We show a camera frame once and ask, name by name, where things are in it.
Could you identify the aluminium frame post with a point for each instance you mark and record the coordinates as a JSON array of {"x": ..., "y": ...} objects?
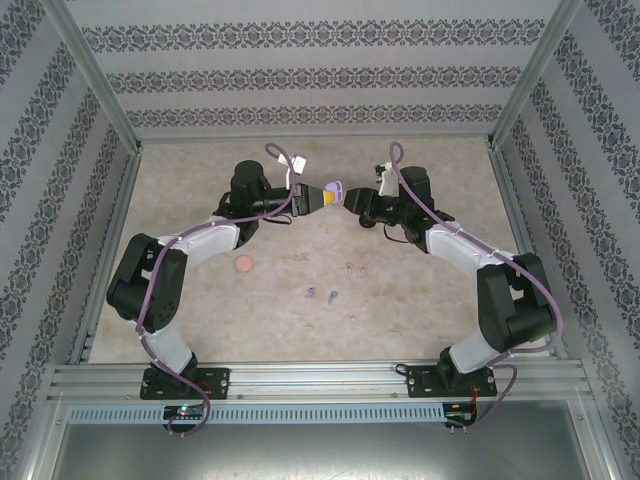
[
  {"x": 534, "y": 75},
  {"x": 97, "y": 75}
]

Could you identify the aluminium mounting rail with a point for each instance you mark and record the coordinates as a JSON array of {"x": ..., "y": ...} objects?
[{"x": 310, "y": 382}]

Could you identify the aluminium frame cross beam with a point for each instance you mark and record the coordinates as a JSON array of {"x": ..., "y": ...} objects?
[{"x": 310, "y": 138}]

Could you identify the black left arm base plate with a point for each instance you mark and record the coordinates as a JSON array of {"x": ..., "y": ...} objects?
[{"x": 215, "y": 382}]

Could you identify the purple earbud charging case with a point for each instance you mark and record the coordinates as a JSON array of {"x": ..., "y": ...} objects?
[{"x": 334, "y": 186}]

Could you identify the aluminium frame side rail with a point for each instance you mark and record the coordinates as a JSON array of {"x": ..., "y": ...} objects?
[
  {"x": 117, "y": 210},
  {"x": 502, "y": 175}
]

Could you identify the grey metal shelf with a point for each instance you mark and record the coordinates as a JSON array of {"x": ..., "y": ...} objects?
[{"x": 320, "y": 450}]

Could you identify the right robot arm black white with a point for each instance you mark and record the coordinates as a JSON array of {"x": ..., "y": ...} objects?
[{"x": 465, "y": 250}]

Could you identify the aluminium frame strut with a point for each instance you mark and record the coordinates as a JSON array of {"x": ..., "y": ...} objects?
[
  {"x": 597, "y": 445},
  {"x": 42, "y": 445}
]

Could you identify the purple earbud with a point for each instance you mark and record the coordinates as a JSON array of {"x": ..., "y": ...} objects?
[
  {"x": 333, "y": 297},
  {"x": 309, "y": 293}
]

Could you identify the pink earbud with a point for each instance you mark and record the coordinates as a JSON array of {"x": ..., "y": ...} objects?
[
  {"x": 363, "y": 273},
  {"x": 350, "y": 268}
]

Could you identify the left controller circuit board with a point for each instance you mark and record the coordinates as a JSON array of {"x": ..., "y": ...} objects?
[{"x": 185, "y": 412}]

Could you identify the right controller circuit board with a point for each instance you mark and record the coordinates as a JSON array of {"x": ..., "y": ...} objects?
[{"x": 460, "y": 415}]

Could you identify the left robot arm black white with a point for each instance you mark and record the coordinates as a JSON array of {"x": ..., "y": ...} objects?
[{"x": 200, "y": 245}]

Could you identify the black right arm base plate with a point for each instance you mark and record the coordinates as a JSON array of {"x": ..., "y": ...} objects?
[{"x": 422, "y": 382}]

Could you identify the controller circuit board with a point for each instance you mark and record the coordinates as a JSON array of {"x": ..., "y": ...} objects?
[
  {"x": 185, "y": 412},
  {"x": 460, "y": 415}
]

